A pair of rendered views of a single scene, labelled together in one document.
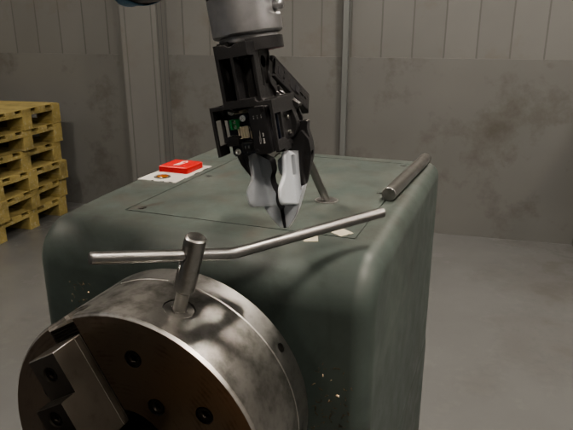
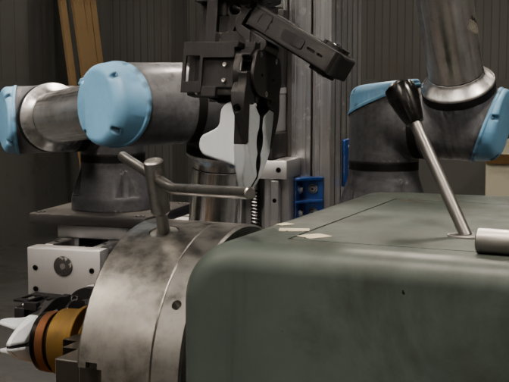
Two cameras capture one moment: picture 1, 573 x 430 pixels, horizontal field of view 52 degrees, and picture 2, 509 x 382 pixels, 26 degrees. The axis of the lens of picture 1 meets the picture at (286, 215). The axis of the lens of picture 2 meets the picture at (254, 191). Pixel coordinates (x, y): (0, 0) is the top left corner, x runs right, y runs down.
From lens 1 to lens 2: 1.32 m
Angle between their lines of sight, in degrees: 91
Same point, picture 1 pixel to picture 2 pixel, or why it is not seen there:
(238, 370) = (115, 281)
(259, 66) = (215, 13)
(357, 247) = (255, 238)
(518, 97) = not seen: outside the picture
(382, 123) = not seen: outside the picture
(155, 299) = (175, 223)
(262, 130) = (191, 72)
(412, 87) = not seen: outside the picture
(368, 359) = (189, 360)
